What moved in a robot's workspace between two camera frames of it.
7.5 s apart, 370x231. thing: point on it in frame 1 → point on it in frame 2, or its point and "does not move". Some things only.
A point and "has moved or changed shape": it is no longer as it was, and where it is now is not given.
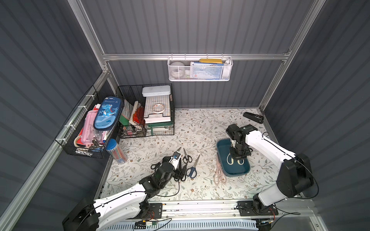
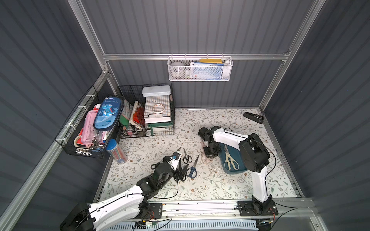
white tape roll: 177,69 does not move
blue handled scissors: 191,172 does not move
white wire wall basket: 218,68 does not move
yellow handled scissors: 238,161 has moved or changed shape
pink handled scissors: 219,176 → 205,158
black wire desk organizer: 148,110 does not move
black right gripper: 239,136 → 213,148
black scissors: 180,173 does not move
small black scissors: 187,158 does not move
